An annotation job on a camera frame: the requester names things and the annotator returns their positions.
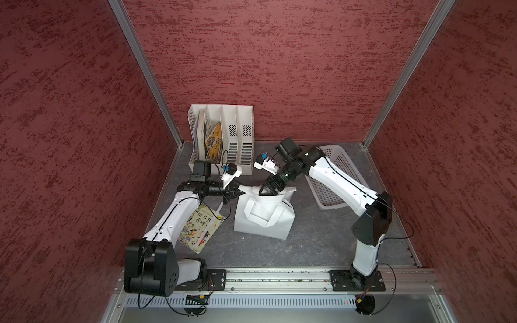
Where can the white perforated plastic basket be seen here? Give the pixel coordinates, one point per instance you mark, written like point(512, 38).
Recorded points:
point(355, 195)

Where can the right aluminium corner post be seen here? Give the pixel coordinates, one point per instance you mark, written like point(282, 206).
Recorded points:
point(429, 32)

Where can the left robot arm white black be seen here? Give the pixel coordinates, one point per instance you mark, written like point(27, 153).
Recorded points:
point(151, 266)

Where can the colourful children's book on table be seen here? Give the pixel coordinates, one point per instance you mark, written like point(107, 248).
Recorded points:
point(200, 227)

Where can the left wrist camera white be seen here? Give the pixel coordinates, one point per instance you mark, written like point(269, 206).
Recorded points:
point(230, 172)

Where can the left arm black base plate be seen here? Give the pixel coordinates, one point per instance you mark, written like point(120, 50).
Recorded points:
point(215, 282)

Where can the yellow book in organizer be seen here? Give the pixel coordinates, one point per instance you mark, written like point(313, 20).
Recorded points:
point(214, 144)

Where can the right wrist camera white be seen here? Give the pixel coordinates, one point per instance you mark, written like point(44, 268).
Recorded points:
point(267, 163)

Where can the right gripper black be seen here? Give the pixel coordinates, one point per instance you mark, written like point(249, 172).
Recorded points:
point(274, 178)

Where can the left aluminium corner post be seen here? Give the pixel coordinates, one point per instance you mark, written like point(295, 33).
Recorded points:
point(130, 34)

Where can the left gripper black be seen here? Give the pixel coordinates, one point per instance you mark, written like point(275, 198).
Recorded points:
point(229, 192)

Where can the aluminium corner post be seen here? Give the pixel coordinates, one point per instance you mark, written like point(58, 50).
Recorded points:
point(429, 32)
point(130, 34)

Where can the white booklet in organizer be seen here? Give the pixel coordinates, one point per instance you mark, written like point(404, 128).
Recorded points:
point(199, 135)

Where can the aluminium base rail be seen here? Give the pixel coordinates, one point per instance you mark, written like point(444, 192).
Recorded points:
point(316, 280)

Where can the white desktop file organizer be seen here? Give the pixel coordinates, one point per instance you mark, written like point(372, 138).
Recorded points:
point(222, 134)

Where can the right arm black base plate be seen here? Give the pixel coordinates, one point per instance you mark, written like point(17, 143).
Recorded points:
point(351, 281)

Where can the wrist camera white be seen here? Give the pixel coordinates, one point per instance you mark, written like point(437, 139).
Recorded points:
point(267, 163)
point(230, 172)

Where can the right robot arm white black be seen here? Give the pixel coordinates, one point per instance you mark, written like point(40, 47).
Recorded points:
point(374, 210)

